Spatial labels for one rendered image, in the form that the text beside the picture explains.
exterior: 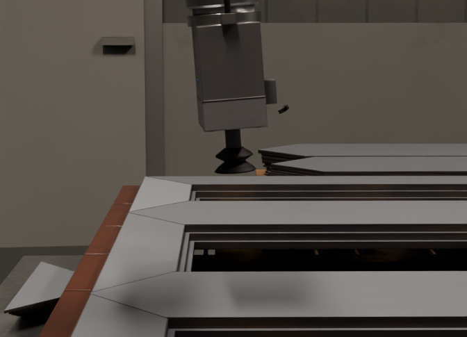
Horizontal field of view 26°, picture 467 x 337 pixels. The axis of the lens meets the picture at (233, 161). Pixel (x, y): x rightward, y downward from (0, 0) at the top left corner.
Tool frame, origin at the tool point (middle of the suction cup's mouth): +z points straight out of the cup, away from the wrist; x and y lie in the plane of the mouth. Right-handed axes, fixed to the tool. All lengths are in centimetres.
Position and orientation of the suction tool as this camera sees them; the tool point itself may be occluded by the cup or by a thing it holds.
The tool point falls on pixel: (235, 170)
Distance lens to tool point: 104.5
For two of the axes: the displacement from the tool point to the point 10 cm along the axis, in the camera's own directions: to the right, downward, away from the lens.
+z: 0.7, 9.9, 1.5
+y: -1.0, -1.4, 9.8
